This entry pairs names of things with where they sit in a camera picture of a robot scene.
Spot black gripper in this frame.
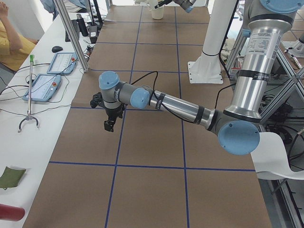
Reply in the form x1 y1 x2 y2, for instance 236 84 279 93
104 103 125 132

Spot white HOME mug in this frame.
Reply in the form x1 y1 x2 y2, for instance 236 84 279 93
152 7 164 20

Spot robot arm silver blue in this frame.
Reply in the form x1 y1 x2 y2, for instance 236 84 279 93
98 0 304 155
163 0 196 13

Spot brown paper table mat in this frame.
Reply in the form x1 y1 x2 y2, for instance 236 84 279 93
24 6 271 228

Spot teach pendant near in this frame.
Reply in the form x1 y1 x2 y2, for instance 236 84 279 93
31 74 61 102

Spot teach pendant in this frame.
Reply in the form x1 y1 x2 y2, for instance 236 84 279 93
31 74 61 102
47 52 77 75

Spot teach pendant far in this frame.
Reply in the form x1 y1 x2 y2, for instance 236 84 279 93
47 52 77 75

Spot metal grabber stick green tip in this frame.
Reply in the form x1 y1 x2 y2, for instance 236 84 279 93
18 54 38 133

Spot black computer mouse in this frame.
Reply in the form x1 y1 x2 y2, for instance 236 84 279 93
51 46 63 53

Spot green cloth pouch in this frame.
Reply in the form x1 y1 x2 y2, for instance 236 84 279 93
0 167 26 190

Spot person in yellow shirt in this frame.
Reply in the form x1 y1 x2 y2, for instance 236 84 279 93
0 1 38 72

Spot red cylinder bottle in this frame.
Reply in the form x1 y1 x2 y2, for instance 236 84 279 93
0 204 25 221

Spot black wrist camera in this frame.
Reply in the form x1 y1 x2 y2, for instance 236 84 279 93
90 92 105 108

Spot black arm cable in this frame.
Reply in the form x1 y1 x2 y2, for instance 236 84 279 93
129 70 190 123

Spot aluminium extrusion post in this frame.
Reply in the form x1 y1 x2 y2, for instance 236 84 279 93
54 0 89 72

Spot white pedestal base column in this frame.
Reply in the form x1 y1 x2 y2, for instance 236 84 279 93
188 0 238 84

